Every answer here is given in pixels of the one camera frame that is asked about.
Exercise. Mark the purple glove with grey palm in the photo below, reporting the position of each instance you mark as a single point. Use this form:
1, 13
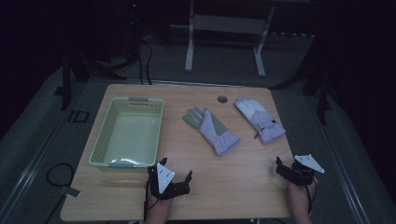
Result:
214, 132

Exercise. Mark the dark device with red light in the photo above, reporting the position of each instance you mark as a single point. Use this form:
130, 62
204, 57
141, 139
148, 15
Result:
134, 9

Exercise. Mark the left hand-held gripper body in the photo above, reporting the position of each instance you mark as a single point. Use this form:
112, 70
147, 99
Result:
165, 179

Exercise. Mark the grey tape piece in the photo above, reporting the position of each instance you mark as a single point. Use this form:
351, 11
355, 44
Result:
73, 192

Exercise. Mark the white metal stand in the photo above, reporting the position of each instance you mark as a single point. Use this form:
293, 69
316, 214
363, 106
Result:
229, 25

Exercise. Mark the pale green plastic basket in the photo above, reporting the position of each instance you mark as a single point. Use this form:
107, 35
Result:
130, 137

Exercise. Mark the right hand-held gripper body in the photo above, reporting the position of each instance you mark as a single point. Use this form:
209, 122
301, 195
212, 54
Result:
300, 174

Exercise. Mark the person's left hand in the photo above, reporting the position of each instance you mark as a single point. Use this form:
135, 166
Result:
158, 207

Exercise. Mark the grey round table grommet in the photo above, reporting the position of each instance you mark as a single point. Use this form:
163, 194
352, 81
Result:
222, 99

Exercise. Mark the person's right hand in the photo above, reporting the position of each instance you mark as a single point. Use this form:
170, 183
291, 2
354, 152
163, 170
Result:
299, 197

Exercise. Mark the black tripod stand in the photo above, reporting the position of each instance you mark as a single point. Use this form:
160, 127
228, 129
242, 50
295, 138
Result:
90, 67
320, 90

